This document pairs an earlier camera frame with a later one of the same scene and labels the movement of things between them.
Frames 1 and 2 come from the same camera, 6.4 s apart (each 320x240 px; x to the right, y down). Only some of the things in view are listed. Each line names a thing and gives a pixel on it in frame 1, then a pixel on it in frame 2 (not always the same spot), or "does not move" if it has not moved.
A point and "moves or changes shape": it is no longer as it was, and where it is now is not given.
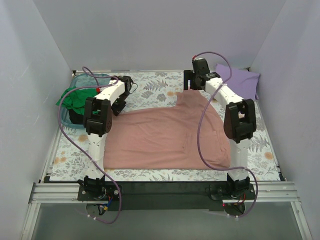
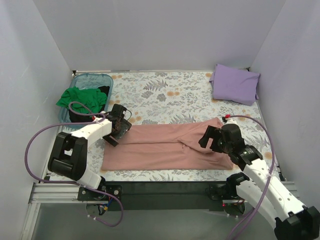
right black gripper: (188, 80) -> (213, 138)
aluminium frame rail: (285, 192) does not move
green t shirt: (75, 100) does not move
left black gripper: (117, 107) -> (120, 130)
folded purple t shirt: (244, 83) does not move
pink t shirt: (165, 138) moves or changes shape
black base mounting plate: (165, 196) does not move
